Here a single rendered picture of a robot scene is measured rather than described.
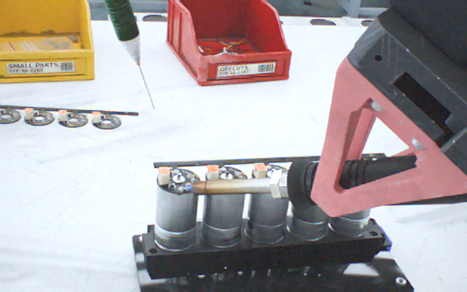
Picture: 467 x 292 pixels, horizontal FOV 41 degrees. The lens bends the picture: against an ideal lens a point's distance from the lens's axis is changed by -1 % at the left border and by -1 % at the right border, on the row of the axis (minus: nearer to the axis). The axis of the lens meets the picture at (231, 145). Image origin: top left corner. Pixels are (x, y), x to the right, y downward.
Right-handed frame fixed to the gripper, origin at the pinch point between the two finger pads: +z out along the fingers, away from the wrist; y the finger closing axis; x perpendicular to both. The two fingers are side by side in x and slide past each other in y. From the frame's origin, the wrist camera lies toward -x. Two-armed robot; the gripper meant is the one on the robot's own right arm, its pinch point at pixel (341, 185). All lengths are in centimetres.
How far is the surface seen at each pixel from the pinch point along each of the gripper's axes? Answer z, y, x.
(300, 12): 132, -277, -71
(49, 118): 22.0, -8.9, -20.7
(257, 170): 5.9, -3.6, -3.9
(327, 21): 20, -55, -15
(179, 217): 9.1, 0.3, -5.1
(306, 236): 8.4, -5.4, 0.9
